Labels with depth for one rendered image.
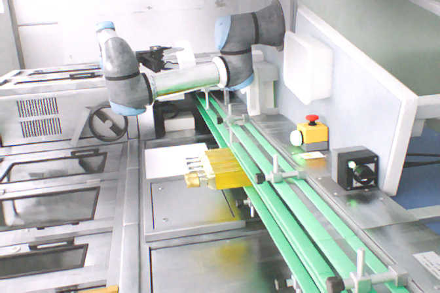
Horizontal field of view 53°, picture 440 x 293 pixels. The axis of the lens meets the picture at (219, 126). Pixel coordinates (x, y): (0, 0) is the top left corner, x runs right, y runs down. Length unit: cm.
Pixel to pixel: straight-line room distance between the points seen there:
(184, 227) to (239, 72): 57
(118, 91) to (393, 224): 92
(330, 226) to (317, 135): 42
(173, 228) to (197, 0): 401
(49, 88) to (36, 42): 330
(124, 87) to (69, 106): 114
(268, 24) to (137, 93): 51
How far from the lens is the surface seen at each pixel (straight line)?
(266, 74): 175
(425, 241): 92
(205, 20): 529
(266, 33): 160
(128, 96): 147
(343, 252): 89
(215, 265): 139
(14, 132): 268
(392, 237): 91
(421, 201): 111
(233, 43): 159
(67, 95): 257
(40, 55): 584
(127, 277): 133
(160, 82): 152
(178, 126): 270
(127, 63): 146
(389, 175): 108
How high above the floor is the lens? 126
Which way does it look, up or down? 9 degrees down
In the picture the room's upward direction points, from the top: 96 degrees counter-clockwise
